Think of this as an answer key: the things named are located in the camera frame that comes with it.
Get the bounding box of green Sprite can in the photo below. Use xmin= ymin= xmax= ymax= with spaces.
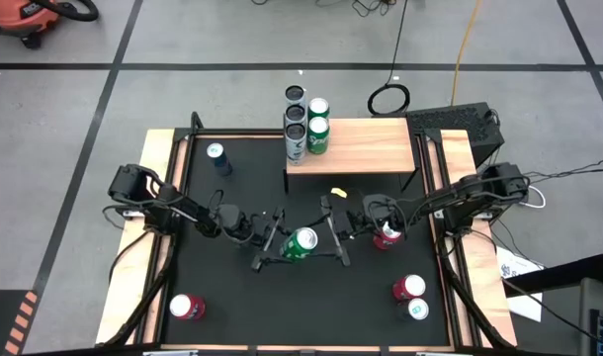
xmin=307 ymin=97 xmax=331 ymax=120
xmin=305 ymin=116 xmax=331 ymax=156
xmin=280 ymin=226 xmax=319 ymax=263

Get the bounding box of black mat with orange stripes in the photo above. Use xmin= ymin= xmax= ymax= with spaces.
xmin=0 ymin=289 xmax=40 ymax=356

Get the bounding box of white Celsius Arctic Vibe can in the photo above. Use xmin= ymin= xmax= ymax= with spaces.
xmin=284 ymin=122 xmax=308 ymax=167
xmin=284 ymin=103 xmax=307 ymax=125
xmin=284 ymin=84 xmax=307 ymax=108

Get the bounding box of black coiled cable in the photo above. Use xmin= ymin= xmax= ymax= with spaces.
xmin=367 ymin=0 xmax=412 ymax=118

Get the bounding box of black desk edge bar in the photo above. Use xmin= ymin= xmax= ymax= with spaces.
xmin=503 ymin=254 xmax=603 ymax=298

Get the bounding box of grey desk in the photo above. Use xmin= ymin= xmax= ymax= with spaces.
xmin=577 ymin=276 xmax=603 ymax=356

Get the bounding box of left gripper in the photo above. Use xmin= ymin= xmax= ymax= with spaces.
xmin=220 ymin=203 xmax=302 ymax=272

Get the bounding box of black vacuum hose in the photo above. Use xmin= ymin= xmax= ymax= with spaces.
xmin=32 ymin=0 xmax=100 ymax=23

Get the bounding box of light wooden table side board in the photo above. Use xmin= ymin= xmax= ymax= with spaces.
xmin=96 ymin=129 xmax=190 ymax=347
xmin=429 ymin=129 xmax=519 ymax=347

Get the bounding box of red Fanta strawberry can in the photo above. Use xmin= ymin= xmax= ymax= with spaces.
xmin=372 ymin=221 xmax=404 ymax=251
xmin=391 ymin=274 xmax=427 ymax=303
xmin=168 ymin=293 xmax=208 ymax=321

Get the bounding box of white cable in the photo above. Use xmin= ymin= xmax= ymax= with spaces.
xmin=518 ymin=185 xmax=548 ymax=210

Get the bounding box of white paper sheet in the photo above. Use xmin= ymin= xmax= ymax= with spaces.
xmin=493 ymin=245 xmax=545 ymax=323

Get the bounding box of orange shop vacuum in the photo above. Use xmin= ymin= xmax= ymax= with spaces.
xmin=0 ymin=0 xmax=60 ymax=49

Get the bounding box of black floor cable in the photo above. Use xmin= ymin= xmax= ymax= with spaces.
xmin=348 ymin=0 xmax=399 ymax=17

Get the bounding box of black cable bundle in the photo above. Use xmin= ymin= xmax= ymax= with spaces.
xmin=523 ymin=158 xmax=603 ymax=182

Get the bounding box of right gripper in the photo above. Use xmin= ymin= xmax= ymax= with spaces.
xmin=308 ymin=195 xmax=382 ymax=268

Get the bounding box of yellow cable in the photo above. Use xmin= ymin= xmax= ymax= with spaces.
xmin=449 ymin=0 xmax=483 ymax=108

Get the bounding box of wooden shelf with black legs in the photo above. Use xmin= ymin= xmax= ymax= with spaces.
xmin=281 ymin=117 xmax=421 ymax=195

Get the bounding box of blue silver Red Bull can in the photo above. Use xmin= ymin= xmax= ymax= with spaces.
xmin=404 ymin=297 xmax=430 ymax=321
xmin=206 ymin=142 xmax=234 ymax=178

